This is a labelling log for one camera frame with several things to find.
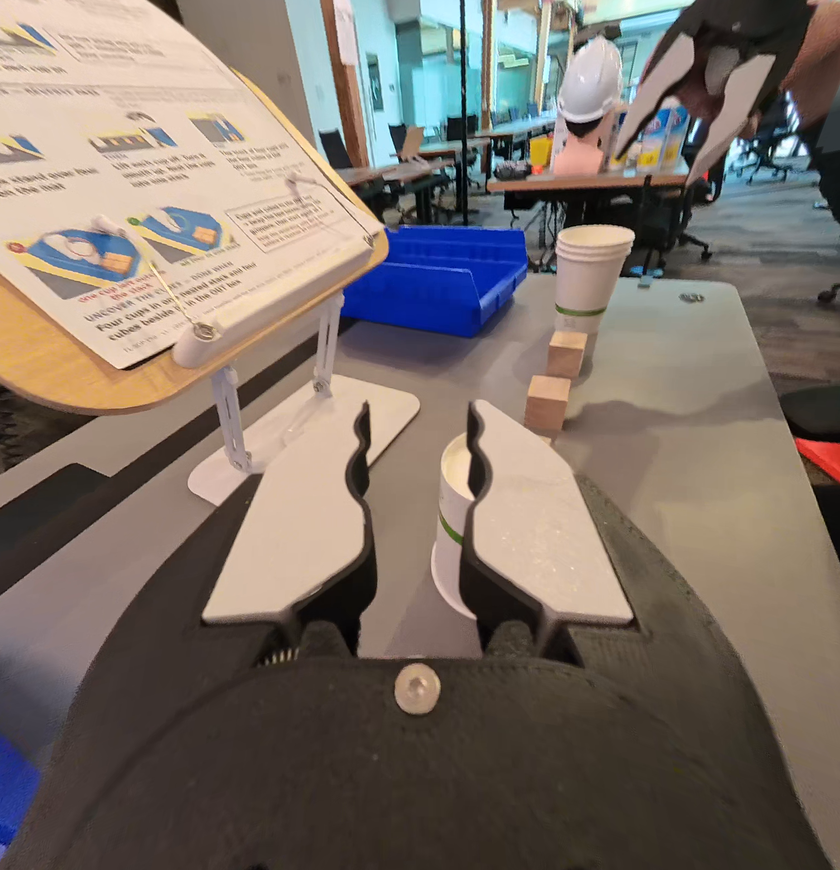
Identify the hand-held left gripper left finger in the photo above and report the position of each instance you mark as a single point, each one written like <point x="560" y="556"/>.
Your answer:
<point x="291" y="530"/>

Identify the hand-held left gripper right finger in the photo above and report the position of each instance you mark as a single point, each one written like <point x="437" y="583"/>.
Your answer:
<point x="542" y="537"/>

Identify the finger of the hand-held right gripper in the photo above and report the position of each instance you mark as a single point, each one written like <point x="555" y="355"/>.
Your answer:
<point x="732" y="115"/>
<point x="654" y="95"/>

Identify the grey desk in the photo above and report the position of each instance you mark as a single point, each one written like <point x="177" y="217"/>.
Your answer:
<point x="664" y="476"/>

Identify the person's right hand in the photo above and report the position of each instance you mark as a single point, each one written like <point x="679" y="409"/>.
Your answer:
<point x="831" y="61"/>

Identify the black office chair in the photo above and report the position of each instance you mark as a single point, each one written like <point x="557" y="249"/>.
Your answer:
<point x="766" y="146"/>
<point x="335" y="149"/>
<point x="838" y="272"/>

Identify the blue white carton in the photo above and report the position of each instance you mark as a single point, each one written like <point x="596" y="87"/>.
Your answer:
<point x="654" y="146"/>

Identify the white hard hat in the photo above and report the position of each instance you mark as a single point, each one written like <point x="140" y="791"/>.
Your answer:
<point x="590" y="78"/>

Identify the pink mannequin head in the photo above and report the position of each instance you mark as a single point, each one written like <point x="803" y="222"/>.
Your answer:
<point x="577" y="153"/>

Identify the wooden office table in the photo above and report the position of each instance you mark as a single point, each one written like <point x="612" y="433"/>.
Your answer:
<point x="406" y="170"/>
<point x="583" y="182"/>

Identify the yellow container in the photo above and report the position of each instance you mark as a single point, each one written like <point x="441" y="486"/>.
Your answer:
<point x="540" y="149"/>

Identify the wooden cube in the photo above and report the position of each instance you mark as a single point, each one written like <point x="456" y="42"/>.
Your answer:
<point x="548" y="402"/>
<point x="566" y="353"/>

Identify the blue plastic bin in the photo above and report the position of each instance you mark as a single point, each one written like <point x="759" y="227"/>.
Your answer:
<point x="454" y="292"/>
<point x="9" y="781"/>

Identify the wooden document stand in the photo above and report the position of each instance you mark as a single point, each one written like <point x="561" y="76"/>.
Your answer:
<point x="53" y="387"/>

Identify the red flat object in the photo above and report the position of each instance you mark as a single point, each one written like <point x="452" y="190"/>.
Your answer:
<point x="831" y="459"/>

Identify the black round seat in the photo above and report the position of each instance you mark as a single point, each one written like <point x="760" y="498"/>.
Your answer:
<point x="821" y="411"/>

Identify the wooden pillar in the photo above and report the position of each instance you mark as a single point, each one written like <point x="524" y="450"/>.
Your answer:
<point x="345" y="81"/>

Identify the printed instruction sheet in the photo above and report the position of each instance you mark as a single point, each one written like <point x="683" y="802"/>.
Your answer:
<point x="155" y="204"/>

